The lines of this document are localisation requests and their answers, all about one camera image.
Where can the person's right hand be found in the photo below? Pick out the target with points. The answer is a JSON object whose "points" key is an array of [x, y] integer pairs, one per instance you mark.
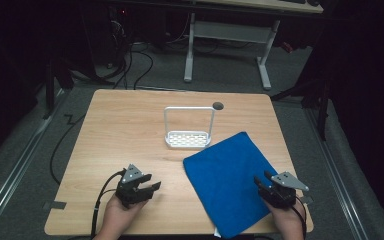
{"points": [[290, 221]]}

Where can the dark round table grommet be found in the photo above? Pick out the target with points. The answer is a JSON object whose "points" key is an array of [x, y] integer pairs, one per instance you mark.
{"points": [[218, 106]]}

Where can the black stand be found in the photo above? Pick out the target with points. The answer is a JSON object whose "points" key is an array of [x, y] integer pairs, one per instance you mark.
{"points": [[50, 83], [316, 93]]}

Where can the blue cloth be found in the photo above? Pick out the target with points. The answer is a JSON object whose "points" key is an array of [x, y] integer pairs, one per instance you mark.
{"points": [[226, 183]]}

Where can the grey tape strip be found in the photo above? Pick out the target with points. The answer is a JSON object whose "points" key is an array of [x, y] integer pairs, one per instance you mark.
{"points": [[56, 205], [307, 200]]}

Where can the metal floor rail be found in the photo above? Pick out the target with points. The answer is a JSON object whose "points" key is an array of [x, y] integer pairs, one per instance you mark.
{"points": [[336, 180], [16, 173]]}

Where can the white paper scrap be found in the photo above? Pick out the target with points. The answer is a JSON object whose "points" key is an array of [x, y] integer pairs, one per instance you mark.
{"points": [[217, 232]]}

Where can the white rack with tray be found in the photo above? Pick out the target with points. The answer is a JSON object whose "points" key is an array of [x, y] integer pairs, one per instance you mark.
{"points": [[187, 139]]}

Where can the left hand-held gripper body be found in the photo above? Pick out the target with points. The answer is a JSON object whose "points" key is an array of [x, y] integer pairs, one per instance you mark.
{"points": [[130, 191]]}

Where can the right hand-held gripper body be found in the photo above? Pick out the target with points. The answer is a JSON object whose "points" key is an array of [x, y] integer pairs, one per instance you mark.
{"points": [[281, 196]]}

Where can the white frame desk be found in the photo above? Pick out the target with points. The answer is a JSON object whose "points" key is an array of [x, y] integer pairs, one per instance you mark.
{"points": [[230, 31]]}

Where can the dark computer tower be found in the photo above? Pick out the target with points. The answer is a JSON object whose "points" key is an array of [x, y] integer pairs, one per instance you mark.
{"points": [[111, 33]]}

